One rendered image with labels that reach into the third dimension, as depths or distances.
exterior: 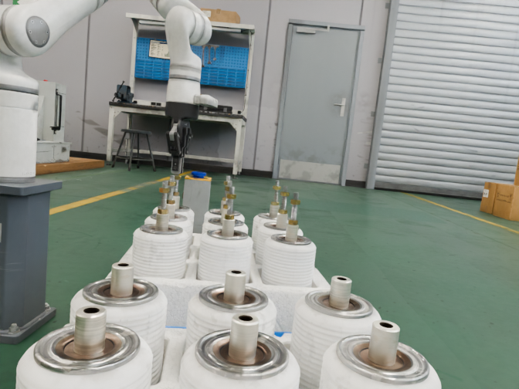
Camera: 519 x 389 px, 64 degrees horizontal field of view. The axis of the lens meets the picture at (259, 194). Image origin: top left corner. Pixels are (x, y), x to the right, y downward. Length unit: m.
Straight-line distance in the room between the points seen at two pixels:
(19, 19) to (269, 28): 5.16
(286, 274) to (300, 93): 5.11
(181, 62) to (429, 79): 5.29
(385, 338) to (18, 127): 0.75
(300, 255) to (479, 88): 5.68
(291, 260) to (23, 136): 0.55
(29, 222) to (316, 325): 0.63
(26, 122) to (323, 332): 0.68
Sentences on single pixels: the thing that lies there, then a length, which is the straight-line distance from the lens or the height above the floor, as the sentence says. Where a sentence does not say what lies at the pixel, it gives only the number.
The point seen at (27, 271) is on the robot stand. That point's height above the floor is 0.13.
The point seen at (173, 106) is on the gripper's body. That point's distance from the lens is 0.95.
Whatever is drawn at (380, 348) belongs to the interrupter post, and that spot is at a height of 0.26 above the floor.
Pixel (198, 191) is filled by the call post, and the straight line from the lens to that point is 1.13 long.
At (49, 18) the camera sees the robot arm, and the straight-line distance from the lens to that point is 0.95.
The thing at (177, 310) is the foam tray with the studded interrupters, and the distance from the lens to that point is 0.73.
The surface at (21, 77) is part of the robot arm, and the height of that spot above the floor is 0.50.
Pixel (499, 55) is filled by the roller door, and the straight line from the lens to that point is 6.47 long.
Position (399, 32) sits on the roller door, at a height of 2.07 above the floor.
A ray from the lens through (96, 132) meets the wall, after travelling 6.24.
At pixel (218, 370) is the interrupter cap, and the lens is 0.33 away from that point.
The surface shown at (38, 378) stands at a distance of 0.34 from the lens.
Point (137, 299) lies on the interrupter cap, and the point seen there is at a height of 0.25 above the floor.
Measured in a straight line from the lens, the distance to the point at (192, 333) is 0.45.
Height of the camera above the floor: 0.42
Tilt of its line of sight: 7 degrees down
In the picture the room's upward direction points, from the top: 6 degrees clockwise
